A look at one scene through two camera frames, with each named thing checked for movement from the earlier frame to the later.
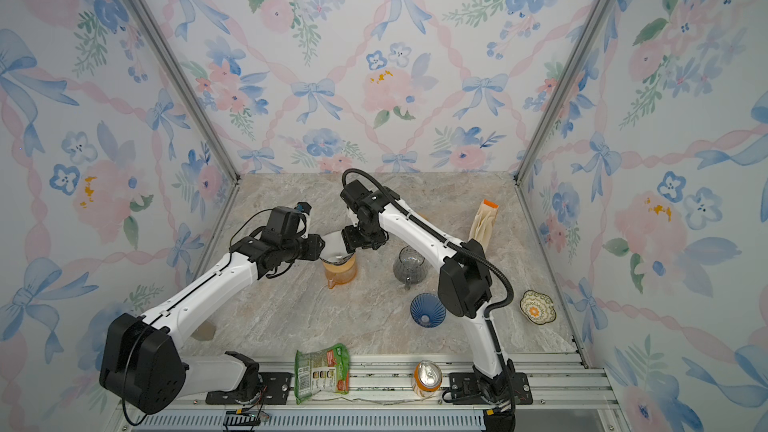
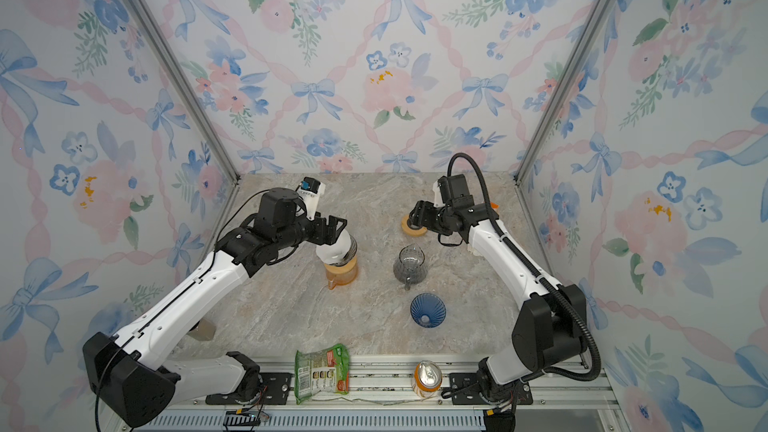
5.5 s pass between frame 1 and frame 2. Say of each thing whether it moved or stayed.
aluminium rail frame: stayed
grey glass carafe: stayed
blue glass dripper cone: stayed
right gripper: moved
